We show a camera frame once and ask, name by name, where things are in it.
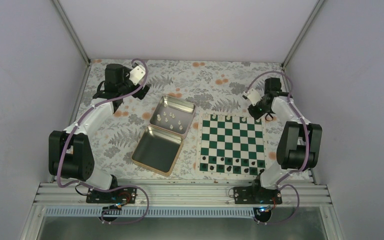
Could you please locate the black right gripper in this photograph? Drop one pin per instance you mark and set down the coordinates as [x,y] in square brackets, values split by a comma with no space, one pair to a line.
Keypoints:
[255,114]

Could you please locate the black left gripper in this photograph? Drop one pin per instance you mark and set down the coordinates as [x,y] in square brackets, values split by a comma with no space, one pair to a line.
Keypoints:
[141,95]

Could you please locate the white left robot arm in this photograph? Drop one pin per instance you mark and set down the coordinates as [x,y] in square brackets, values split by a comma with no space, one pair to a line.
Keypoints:
[70,155]

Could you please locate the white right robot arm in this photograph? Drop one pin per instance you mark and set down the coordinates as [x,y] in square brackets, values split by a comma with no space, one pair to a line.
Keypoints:
[299,145]

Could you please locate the green white chess board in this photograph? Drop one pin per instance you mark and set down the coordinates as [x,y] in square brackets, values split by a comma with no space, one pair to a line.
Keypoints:
[230,147]

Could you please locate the floral patterned table mat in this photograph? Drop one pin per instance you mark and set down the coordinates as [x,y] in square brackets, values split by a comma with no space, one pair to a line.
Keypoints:
[214,86]

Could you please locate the open metal tin box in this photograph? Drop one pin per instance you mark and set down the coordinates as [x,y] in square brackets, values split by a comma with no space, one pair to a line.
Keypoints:
[161,143]

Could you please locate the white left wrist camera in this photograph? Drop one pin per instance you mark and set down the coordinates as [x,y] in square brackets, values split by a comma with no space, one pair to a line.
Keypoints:
[137,74]

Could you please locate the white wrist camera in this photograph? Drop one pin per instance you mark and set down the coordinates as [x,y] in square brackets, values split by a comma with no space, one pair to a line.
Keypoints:
[252,95]
[137,74]

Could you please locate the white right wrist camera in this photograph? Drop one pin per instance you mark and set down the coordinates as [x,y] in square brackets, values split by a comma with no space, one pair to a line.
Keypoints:
[252,95]

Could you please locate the aluminium mounting rail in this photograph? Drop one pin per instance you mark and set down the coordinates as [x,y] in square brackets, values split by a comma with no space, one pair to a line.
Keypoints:
[206,193]

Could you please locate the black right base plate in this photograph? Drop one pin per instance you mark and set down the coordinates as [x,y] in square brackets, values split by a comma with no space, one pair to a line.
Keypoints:
[248,195]

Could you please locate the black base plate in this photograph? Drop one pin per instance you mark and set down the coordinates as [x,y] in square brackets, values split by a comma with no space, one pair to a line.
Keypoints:
[122,196]
[248,195]

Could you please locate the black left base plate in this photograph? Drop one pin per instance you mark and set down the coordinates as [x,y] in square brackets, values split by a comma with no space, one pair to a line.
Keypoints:
[122,196]

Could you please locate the white slotted cable duct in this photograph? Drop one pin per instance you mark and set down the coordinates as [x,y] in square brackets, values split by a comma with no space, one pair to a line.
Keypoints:
[155,212]

